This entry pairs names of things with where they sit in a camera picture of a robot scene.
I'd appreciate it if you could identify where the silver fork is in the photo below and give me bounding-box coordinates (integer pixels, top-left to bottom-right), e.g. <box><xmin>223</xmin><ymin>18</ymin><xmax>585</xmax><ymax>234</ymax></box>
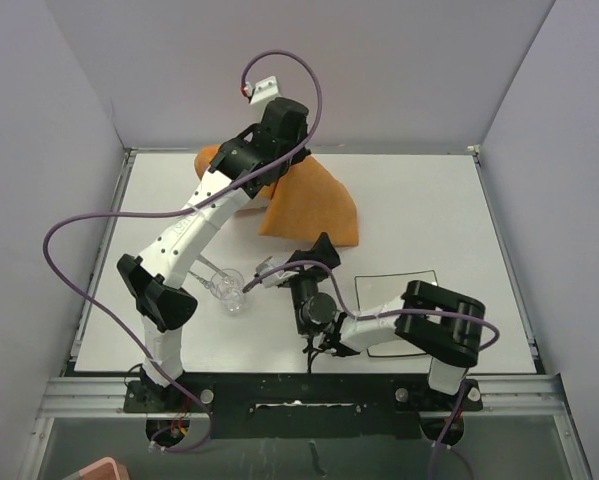
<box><xmin>188</xmin><ymin>270</ymin><xmax>213</xmax><ymax>290</ymax></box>

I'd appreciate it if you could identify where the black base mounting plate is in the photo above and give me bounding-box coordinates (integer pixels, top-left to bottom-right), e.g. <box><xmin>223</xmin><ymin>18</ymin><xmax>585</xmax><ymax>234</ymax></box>
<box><xmin>123</xmin><ymin>373</ymin><xmax>483</xmax><ymax>440</ymax></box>

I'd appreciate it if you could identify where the orange cloth placemat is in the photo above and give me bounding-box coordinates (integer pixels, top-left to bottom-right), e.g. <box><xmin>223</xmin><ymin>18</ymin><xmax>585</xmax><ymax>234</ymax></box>
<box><xmin>193</xmin><ymin>142</ymin><xmax>361</xmax><ymax>248</ymax></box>

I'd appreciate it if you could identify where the pink box corner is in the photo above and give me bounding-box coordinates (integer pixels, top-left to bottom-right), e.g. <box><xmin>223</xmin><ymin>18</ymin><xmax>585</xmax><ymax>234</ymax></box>
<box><xmin>78</xmin><ymin>457</ymin><xmax>130</xmax><ymax>480</ymax></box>

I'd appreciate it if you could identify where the clear plastic cup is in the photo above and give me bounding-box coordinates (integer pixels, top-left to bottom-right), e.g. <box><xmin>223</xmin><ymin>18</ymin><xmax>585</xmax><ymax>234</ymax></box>
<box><xmin>210</xmin><ymin>269</ymin><xmax>245</xmax><ymax>315</ymax></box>

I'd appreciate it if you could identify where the white square plate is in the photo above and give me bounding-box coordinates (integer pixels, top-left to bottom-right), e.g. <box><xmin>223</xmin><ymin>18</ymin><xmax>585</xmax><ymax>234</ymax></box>
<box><xmin>354</xmin><ymin>270</ymin><xmax>438</xmax><ymax>359</ymax></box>

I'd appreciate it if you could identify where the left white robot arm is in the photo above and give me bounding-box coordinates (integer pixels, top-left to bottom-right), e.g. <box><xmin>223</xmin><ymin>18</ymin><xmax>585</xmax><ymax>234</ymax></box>
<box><xmin>117</xmin><ymin>97</ymin><xmax>309</xmax><ymax>411</ymax></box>

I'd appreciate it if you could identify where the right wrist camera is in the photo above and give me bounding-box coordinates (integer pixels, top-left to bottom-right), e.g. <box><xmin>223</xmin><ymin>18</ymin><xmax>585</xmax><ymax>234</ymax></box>
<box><xmin>255</xmin><ymin>256</ymin><xmax>286</xmax><ymax>288</ymax></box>

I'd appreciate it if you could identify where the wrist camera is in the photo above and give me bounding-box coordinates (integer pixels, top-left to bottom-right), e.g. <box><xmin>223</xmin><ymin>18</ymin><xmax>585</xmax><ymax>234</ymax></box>
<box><xmin>255</xmin><ymin>256</ymin><xmax>286</xmax><ymax>288</ymax></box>
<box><xmin>243</xmin><ymin>76</ymin><xmax>281</xmax><ymax>107</ymax></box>

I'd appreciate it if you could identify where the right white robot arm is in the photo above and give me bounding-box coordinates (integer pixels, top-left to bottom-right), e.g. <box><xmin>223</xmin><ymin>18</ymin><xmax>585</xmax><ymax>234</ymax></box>
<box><xmin>260</xmin><ymin>233</ymin><xmax>486</xmax><ymax>409</ymax></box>

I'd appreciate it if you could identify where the silver knife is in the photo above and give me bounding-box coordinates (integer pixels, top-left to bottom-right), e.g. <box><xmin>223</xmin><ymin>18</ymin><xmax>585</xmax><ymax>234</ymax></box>
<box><xmin>197</xmin><ymin>255</ymin><xmax>236</xmax><ymax>288</ymax></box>

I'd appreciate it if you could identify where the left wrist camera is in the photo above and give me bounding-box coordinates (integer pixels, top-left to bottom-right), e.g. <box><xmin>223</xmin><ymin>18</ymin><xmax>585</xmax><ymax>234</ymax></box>
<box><xmin>243</xmin><ymin>76</ymin><xmax>281</xmax><ymax>107</ymax></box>

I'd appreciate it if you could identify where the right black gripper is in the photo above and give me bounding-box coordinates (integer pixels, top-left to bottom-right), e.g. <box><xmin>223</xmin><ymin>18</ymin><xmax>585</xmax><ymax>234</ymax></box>
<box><xmin>284</xmin><ymin>231</ymin><xmax>343</xmax><ymax>335</ymax></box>

